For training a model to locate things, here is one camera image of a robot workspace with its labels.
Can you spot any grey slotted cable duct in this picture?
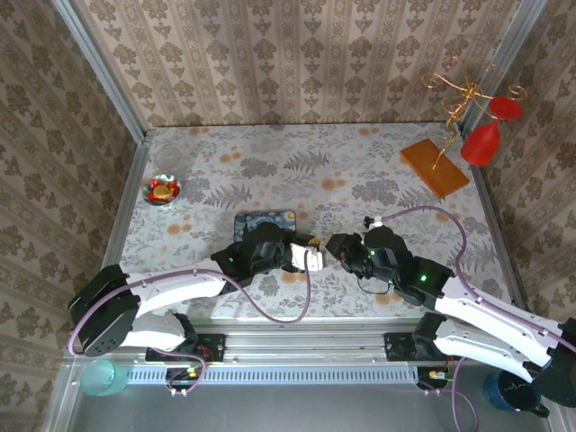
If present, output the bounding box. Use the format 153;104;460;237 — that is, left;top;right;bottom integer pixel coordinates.
125;364;420;384

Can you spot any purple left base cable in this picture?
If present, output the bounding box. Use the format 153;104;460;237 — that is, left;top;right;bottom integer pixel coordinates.
165;350;207;398

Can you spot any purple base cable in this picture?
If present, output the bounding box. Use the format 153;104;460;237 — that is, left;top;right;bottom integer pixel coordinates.
448;357;479;432
165;350;207;398

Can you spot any small bowl with red sweets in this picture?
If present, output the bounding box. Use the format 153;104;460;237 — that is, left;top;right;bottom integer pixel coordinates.
142;173;183;208

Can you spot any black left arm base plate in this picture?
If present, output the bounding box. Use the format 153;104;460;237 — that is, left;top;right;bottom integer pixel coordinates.
145;333;227;362

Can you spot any aluminium frame post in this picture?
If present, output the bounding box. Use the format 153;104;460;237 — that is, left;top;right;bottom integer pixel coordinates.
51;0;149;143
461;0;548;134

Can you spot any thin black cable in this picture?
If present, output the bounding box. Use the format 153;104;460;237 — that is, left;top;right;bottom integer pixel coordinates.
356;268;393;296

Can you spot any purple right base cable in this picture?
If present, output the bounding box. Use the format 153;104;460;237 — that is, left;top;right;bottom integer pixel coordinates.
448;357;479;432

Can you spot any dark blue mug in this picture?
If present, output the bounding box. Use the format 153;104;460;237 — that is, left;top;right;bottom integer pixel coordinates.
483;371;551;418

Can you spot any aluminium mounting rail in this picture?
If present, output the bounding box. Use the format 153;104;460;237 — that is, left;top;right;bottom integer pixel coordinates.
134;319;451;362

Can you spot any orange wooden base board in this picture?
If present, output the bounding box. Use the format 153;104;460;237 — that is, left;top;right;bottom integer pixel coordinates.
399;138;472;199

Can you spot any gold wire glass stand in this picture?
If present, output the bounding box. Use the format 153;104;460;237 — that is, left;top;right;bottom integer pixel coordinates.
421;56;528;171

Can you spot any teal plastic cup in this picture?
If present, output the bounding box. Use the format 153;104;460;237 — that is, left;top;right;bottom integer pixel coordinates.
79;358;130;398

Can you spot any clear glass cup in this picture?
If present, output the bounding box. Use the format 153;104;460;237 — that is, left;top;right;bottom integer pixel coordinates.
154;144;183;171

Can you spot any red wine glass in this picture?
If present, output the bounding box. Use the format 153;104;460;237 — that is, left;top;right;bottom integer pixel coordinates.
460;95;524;167

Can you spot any teal box with painted lid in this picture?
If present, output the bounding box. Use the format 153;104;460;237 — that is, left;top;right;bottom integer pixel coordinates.
233;209;298;248

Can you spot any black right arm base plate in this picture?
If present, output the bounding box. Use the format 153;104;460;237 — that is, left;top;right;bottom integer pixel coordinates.
383;331;454;362

